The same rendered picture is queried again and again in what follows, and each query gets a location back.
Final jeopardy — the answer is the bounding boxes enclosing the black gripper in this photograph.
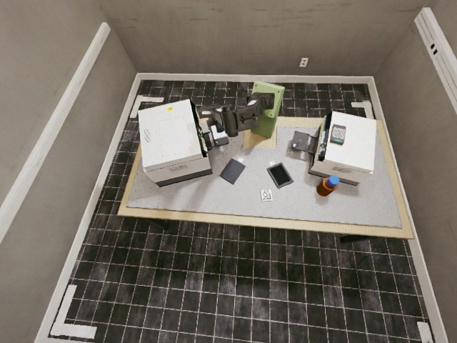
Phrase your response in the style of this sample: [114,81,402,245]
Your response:
[206,117,213,132]

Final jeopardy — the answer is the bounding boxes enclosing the brown bottle with blue cap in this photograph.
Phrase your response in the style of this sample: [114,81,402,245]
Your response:
[316,176,339,197]

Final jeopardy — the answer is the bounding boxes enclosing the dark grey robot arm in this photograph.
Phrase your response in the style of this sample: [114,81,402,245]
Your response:
[198,92,275,137]

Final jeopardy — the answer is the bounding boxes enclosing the white multi-well plate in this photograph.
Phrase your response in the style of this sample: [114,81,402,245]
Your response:
[211,126,227,139]

